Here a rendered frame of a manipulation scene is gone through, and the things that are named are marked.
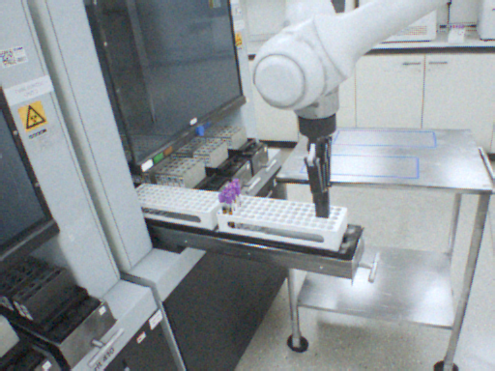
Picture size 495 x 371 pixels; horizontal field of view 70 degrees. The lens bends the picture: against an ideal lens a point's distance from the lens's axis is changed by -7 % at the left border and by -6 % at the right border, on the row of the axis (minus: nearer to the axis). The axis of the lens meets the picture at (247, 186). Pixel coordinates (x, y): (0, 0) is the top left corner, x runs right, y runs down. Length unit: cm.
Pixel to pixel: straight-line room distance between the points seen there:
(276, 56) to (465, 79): 263
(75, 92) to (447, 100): 267
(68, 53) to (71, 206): 32
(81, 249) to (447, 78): 269
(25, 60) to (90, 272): 47
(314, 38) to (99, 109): 54
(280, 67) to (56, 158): 51
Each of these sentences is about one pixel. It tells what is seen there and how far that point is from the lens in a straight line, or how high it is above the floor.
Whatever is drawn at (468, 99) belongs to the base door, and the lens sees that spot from 310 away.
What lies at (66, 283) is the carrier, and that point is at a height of 85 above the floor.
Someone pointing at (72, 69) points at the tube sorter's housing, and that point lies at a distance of 86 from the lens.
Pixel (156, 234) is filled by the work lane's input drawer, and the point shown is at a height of 78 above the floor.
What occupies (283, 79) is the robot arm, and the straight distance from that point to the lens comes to 50.
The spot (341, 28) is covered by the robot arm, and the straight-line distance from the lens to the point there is 54.
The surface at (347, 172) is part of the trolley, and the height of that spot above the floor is 82.
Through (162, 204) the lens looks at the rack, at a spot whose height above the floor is 86.
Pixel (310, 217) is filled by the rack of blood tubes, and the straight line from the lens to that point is 86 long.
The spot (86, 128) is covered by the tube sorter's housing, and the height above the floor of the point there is 112.
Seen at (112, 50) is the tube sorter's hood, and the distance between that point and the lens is 92.
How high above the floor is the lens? 133
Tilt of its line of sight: 27 degrees down
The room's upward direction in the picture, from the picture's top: 9 degrees counter-clockwise
